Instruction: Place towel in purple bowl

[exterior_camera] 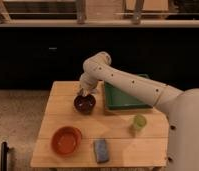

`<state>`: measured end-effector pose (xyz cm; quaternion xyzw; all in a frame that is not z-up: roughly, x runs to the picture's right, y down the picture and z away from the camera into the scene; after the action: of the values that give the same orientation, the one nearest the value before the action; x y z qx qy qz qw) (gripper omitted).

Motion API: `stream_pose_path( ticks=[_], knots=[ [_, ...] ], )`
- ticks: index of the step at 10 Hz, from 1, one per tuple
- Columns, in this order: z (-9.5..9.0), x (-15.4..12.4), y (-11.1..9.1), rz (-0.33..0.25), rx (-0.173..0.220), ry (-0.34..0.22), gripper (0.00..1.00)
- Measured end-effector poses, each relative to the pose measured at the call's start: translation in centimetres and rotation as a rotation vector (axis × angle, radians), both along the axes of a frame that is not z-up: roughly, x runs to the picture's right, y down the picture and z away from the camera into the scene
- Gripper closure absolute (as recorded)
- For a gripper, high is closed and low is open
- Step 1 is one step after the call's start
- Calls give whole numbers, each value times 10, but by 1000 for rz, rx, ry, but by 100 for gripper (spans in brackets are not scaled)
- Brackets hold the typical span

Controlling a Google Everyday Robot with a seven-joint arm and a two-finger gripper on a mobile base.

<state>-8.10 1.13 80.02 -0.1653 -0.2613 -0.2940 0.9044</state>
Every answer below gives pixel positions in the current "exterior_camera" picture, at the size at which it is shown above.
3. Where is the wooden shelf rail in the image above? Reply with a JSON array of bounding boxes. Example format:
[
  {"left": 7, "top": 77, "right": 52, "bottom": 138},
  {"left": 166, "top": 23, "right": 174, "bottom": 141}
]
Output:
[{"left": 0, "top": 0, "right": 199, "bottom": 29}]

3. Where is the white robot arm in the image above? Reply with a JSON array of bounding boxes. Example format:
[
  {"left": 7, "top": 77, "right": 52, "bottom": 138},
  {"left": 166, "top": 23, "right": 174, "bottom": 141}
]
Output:
[{"left": 80, "top": 52, "right": 199, "bottom": 171}]

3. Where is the green plastic tray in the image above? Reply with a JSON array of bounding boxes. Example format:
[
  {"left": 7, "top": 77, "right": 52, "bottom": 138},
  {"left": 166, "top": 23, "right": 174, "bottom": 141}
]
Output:
[{"left": 104, "top": 82, "right": 150, "bottom": 110}]

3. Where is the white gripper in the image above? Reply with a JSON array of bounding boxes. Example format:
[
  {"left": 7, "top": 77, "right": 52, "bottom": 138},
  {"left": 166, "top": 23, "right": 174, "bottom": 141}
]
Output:
[{"left": 79, "top": 73, "right": 98, "bottom": 95}]

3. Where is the orange bowl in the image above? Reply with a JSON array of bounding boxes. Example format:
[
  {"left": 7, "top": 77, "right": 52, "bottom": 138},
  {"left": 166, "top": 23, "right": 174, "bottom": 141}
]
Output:
[{"left": 50, "top": 126, "right": 82, "bottom": 157}]

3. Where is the dark purple bowl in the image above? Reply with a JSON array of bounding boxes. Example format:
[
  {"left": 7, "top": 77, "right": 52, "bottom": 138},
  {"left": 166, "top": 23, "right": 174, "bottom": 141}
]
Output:
[{"left": 74, "top": 94, "right": 96, "bottom": 114}]

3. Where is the blue grey folded towel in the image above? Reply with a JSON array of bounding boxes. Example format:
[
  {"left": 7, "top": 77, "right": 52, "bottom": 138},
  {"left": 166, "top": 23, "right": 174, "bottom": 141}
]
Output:
[{"left": 94, "top": 139, "right": 109, "bottom": 163}]

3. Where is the green plastic cup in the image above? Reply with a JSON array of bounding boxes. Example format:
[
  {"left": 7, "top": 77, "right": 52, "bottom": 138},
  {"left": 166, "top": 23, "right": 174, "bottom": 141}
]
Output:
[{"left": 132, "top": 115, "right": 147, "bottom": 131}]

